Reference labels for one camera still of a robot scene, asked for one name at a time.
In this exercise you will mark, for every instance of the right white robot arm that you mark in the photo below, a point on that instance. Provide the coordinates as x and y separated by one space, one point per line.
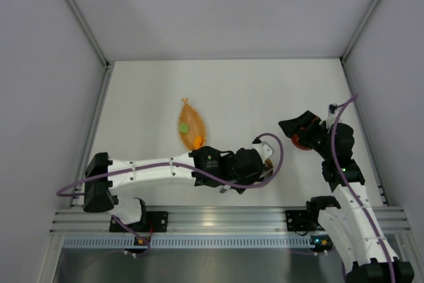
346 215

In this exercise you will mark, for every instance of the aluminium front rail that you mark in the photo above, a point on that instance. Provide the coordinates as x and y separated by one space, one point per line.
183 220

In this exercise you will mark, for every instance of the orange food chunk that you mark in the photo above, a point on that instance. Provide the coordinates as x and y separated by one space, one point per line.
197 142

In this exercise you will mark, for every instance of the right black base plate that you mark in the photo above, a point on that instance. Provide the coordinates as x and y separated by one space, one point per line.
300 221

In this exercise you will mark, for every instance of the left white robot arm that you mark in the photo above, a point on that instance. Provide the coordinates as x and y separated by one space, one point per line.
115 186

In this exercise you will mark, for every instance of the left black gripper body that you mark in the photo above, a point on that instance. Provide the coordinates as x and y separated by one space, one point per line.
265 170

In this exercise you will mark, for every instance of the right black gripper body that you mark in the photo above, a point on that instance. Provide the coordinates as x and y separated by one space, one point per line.
305 131

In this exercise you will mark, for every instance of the green round food piece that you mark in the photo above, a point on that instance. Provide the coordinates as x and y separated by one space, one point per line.
183 128

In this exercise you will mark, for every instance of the slotted grey cable duct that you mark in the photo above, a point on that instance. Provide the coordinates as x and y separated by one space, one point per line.
287 241

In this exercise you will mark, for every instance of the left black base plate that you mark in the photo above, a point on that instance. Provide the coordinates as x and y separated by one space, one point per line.
155 221

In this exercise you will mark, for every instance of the orange leaf-shaped plate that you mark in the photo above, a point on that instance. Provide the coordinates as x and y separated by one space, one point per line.
190 116

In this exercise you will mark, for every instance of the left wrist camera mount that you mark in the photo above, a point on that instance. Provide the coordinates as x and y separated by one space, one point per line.
264 150

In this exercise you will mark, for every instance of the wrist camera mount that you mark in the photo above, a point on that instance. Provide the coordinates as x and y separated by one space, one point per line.
264 150
333 110

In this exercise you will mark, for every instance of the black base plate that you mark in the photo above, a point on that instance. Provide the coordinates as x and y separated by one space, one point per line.
155 221
300 221

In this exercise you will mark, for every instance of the round steel lunch box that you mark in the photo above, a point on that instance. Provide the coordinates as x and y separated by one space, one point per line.
268 162

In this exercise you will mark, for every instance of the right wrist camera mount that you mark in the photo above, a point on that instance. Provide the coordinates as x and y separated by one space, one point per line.
333 110

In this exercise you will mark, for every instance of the red round lid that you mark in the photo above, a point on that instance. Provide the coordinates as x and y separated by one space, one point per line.
301 142

